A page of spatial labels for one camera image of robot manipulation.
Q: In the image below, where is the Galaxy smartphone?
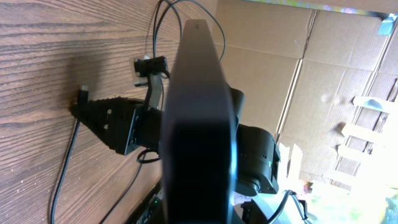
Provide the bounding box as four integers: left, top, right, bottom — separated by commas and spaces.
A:
160, 19, 237, 223

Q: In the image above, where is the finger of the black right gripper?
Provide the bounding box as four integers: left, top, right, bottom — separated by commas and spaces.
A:
71, 97, 144, 155

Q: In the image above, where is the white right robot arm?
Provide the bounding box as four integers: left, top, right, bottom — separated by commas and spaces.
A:
71, 86, 280, 223

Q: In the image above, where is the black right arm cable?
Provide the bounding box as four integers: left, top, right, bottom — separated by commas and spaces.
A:
136, 148, 308, 224

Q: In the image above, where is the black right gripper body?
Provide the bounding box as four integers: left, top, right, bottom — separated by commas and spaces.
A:
133, 108, 162, 151

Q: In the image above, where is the black charger cable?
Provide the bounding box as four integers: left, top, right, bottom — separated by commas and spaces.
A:
49, 0, 226, 224

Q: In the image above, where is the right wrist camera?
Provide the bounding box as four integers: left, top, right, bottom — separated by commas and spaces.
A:
131, 56, 170, 87

